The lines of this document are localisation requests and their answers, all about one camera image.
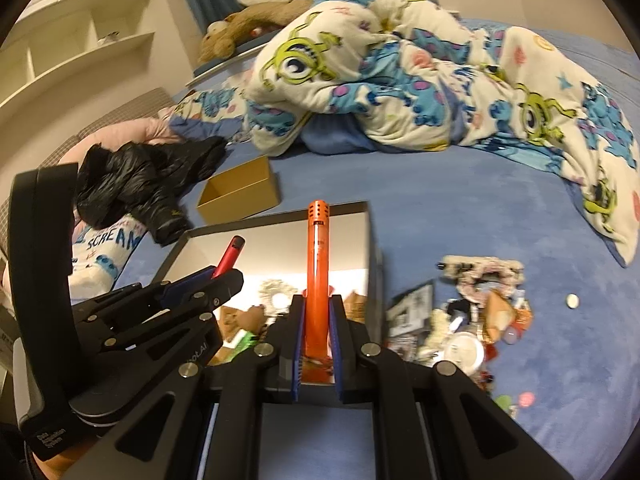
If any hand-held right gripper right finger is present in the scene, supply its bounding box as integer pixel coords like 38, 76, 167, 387
327, 294, 576, 480

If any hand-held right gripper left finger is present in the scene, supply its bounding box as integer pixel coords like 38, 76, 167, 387
60, 294, 307, 480

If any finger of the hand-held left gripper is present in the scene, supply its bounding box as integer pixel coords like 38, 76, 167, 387
74, 269, 246, 393
72, 266, 232, 322

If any red lighter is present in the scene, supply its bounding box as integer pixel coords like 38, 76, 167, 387
210, 236, 246, 281

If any orange lighter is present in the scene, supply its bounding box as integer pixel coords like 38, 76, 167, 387
300, 200, 335, 386

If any large white cardboard box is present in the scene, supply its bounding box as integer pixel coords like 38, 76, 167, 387
150, 201, 386, 361

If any brown triangular snack packet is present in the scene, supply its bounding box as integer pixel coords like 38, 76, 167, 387
345, 292, 369, 321
220, 305, 266, 346

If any white scrunchie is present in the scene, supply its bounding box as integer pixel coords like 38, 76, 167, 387
258, 280, 293, 309

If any white printed pillow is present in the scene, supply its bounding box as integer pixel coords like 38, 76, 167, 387
67, 212, 146, 306

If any black labelled packet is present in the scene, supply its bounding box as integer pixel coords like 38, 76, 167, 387
385, 282, 436, 338

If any small gold cardboard box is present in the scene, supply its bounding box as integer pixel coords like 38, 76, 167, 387
196, 155, 280, 225

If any cream lace scrunchie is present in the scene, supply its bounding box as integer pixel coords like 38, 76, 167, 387
431, 310, 452, 342

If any black puffer jacket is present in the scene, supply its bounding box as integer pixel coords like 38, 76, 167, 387
74, 136, 228, 247

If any white round compact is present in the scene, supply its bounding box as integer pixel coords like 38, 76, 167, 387
442, 332, 486, 375

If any pink quilt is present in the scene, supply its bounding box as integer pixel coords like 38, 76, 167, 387
0, 117, 186, 311

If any orange snack packet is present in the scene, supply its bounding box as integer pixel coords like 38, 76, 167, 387
482, 290, 533, 343

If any grey checked headboard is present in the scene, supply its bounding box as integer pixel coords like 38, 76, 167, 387
0, 87, 173, 211

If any beige crochet scrunchie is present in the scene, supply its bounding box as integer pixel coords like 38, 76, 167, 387
437, 255, 525, 301

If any white shelf unit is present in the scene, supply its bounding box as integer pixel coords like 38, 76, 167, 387
0, 0, 171, 126

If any brown plush toy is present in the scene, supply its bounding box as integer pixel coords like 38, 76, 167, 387
199, 0, 313, 66

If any printed cartoon blanket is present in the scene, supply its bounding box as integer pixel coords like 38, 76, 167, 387
167, 0, 640, 268

